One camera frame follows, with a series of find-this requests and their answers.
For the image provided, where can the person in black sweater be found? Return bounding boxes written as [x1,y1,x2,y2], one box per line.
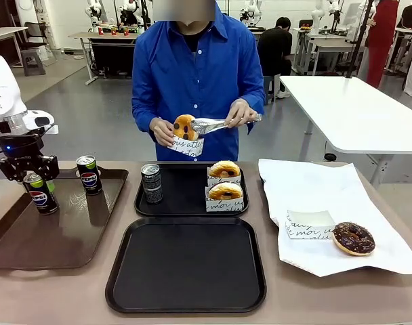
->
[397,3,412,30]

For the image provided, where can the chocolate sprinkled donut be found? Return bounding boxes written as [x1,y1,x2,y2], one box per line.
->
[332,221,377,257]

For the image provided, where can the large white table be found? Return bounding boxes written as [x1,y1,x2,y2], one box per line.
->
[279,74,412,190]

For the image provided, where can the black square tray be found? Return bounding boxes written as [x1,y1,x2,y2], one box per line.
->
[133,162,250,217]
[105,217,268,314]

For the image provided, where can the glazed donut with dark spots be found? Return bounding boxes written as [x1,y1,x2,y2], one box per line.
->
[207,182,244,201]
[208,160,242,179]
[173,114,201,142]

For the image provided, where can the person's left forearm blue sleeve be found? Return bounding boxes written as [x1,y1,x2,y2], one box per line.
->
[238,76,266,135]

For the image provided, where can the grey table with black panel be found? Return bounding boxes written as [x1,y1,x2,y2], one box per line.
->
[68,31,140,86]

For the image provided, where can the seated person in black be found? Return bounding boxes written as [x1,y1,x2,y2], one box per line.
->
[257,16,293,77]

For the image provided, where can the white wrapping paper sheet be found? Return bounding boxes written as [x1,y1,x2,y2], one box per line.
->
[258,158,412,278]

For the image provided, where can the black office chair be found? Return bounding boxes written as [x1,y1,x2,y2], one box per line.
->
[24,22,48,49]

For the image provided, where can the brown plastic tray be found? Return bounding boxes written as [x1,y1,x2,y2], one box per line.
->
[0,168,129,271]

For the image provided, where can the grey step stool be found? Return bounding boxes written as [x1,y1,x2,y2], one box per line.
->
[21,49,47,77]

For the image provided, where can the light wooden desk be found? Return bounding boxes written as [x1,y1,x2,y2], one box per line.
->
[0,26,30,68]

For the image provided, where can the person in red clothes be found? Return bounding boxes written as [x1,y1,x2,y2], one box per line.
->
[365,0,400,89]

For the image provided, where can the person's right forearm blue sleeve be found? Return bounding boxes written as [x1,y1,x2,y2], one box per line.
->
[131,89,160,135]

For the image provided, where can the person's right hand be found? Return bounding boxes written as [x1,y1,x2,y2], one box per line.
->
[148,116,176,148]

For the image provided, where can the person in blue shirt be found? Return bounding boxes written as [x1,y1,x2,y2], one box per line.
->
[131,0,266,163]

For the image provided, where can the white printed paper donut box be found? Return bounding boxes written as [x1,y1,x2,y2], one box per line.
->
[285,209,336,240]
[167,135,205,161]

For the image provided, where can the white background work table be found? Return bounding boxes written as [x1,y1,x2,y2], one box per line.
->
[293,27,367,77]

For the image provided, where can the person's left hand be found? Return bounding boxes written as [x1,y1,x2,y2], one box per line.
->
[225,98,260,129]

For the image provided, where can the black Pepsi can green rim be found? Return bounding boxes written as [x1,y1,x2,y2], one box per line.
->
[22,171,60,216]
[75,154,104,196]

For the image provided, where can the metal serving tongs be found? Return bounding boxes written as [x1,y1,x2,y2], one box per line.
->
[190,113,263,137]

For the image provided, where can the grey patterned Pepsi can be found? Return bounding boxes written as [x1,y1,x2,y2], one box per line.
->
[140,163,164,204]

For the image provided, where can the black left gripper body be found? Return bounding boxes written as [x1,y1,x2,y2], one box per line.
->
[0,133,46,163]

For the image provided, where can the black tripod pole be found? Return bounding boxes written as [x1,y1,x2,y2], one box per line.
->
[344,0,377,79]

